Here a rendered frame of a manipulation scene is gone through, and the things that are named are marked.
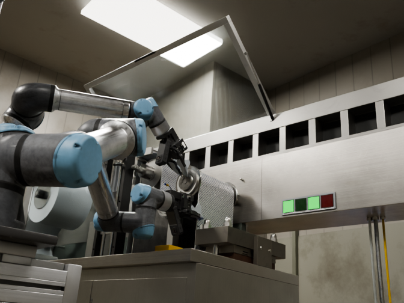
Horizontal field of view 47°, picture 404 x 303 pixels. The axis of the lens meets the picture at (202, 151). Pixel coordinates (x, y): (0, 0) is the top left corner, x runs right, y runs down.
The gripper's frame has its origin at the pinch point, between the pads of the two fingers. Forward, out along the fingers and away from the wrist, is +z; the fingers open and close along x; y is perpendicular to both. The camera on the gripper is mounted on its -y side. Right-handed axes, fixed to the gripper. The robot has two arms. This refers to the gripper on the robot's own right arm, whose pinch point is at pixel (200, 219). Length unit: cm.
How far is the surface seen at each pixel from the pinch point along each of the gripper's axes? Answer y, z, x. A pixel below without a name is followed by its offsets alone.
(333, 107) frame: 51, 30, -46
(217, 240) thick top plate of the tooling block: -11.0, -6.5, -15.1
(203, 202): 7.4, 1.1, -0.3
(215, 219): 1.8, 9.5, -0.3
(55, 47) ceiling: 228, 60, 278
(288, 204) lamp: 10.5, 29.3, -23.9
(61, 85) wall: 215, 97, 319
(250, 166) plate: 32.1, 30.0, -2.8
